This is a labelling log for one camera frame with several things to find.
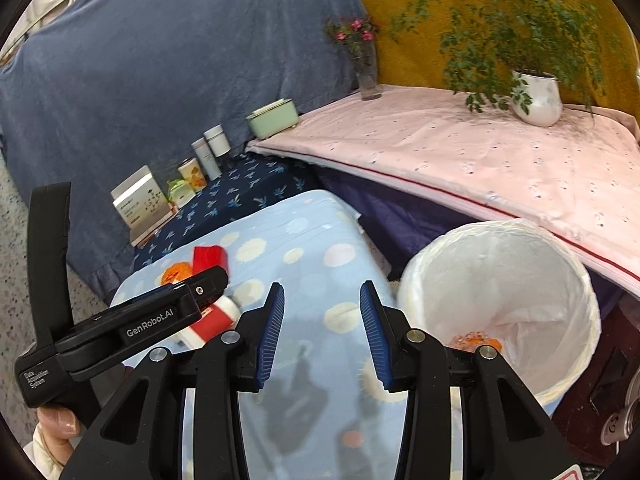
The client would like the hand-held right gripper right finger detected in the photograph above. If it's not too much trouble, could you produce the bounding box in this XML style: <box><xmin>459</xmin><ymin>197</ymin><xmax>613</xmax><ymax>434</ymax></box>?
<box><xmin>359</xmin><ymin>280</ymin><xmax>583</xmax><ymax>480</ymax></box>

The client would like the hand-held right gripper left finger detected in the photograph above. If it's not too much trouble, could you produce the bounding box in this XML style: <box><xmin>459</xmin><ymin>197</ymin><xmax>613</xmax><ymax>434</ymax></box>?
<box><xmin>60</xmin><ymin>282</ymin><xmax>286</xmax><ymax>480</ymax></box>

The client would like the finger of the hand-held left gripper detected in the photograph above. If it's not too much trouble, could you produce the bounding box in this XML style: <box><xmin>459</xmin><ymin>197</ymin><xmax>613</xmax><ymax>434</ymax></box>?
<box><xmin>187</xmin><ymin>266</ymin><xmax>231</xmax><ymax>306</ymax></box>

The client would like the floral scrunchie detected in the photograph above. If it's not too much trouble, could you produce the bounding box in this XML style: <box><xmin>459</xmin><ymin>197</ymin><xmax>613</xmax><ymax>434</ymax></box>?
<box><xmin>448</xmin><ymin>331</ymin><xmax>487</xmax><ymax>348</ymax></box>

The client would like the white trash bin with liner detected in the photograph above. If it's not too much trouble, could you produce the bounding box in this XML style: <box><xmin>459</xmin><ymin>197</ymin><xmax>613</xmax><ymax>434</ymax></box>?
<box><xmin>397</xmin><ymin>219</ymin><xmax>601</xmax><ymax>417</ymax></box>

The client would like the person's left hand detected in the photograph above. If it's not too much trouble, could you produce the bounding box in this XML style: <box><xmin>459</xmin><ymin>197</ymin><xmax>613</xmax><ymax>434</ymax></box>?
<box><xmin>35</xmin><ymin>404</ymin><xmax>86</xmax><ymax>466</ymax></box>

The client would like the red box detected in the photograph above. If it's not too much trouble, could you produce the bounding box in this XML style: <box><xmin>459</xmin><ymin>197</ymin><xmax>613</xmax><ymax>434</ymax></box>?
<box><xmin>192</xmin><ymin>244</ymin><xmax>230</xmax><ymax>273</ymax></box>

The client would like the small orange plastic bag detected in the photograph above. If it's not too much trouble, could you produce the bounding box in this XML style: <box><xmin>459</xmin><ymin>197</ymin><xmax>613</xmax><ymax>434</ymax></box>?
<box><xmin>161</xmin><ymin>261</ymin><xmax>196</xmax><ymax>287</ymax></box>

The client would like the light blue planet-print tablecloth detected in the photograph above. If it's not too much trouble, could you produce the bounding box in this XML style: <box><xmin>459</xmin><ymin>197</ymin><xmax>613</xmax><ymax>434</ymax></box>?
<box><xmin>110</xmin><ymin>189</ymin><xmax>556</xmax><ymax>480</ymax></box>

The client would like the navy leaf-print cloth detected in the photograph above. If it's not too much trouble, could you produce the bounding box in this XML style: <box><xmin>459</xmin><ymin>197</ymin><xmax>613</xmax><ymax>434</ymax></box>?
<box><xmin>132</xmin><ymin>152</ymin><xmax>321</xmax><ymax>271</ymax></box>

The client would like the small green packet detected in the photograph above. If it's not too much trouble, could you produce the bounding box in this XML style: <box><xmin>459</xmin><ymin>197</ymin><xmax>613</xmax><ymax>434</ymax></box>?
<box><xmin>166</xmin><ymin>177</ymin><xmax>195</xmax><ymax>208</ymax></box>

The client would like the white floral gift box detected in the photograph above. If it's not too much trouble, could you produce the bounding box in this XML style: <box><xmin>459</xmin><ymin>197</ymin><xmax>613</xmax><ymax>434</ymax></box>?
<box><xmin>111</xmin><ymin>165</ymin><xmax>176</xmax><ymax>247</ymax></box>

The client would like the cream tin with orange print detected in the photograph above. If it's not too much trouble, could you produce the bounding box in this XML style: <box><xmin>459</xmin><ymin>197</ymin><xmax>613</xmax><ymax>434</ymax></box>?
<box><xmin>178</xmin><ymin>157</ymin><xmax>207</xmax><ymax>192</ymax></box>

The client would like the tall white bottle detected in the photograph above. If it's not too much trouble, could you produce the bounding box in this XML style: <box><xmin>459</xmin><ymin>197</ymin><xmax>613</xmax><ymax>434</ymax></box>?
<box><xmin>191</xmin><ymin>136</ymin><xmax>222</xmax><ymax>181</ymax></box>

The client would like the white cylindrical jar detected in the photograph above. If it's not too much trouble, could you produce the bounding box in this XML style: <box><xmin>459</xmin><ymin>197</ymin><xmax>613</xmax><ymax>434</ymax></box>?
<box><xmin>203</xmin><ymin>126</ymin><xmax>231</xmax><ymax>157</ymax></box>

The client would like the pale green tissue box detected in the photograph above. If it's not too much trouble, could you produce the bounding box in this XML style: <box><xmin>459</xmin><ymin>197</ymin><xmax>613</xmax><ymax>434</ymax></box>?
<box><xmin>245</xmin><ymin>100</ymin><xmax>300</xmax><ymax>140</ymax></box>

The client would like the pink dotted cloth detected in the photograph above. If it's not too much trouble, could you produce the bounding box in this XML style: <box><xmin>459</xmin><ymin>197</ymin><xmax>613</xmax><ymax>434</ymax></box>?
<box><xmin>247</xmin><ymin>82</ymin><xmax>640</xmax><ymax>296</ymax></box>

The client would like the blue-grey blanket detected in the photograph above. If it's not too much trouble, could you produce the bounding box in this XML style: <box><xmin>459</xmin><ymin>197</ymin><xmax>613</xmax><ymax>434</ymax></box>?
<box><xmin>0</xmin><ymin>0</ymin><xmax>371</xmax><ymax>306</ymax></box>

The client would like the glass vase with pink flowers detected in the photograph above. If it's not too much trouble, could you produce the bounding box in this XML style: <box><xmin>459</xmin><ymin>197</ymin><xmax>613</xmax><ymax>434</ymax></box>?
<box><xmin>324</xmin><ymin>16</ymin><xmax>383</xmax><ymax>101</ymax></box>

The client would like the silver round metal object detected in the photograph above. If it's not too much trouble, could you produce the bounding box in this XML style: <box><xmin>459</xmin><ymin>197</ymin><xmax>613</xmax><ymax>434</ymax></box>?
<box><xmin>600</xmin><ymin>400</ymin><xmax>640</xmax><ymax>447</ymax></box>

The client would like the green plant in white pot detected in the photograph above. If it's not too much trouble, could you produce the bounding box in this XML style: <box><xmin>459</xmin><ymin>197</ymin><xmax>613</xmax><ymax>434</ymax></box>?
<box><xmin>387</xmin><ymin>0</ymin><xmax>626</xmax><ymax>128</ymax></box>

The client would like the metal rail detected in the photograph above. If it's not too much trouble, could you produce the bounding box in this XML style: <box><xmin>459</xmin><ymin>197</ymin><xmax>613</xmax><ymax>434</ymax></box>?
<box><xmin>0</xmin><ymin>0</ymin><xmax>138</xmax><ymax>56</ymax></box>

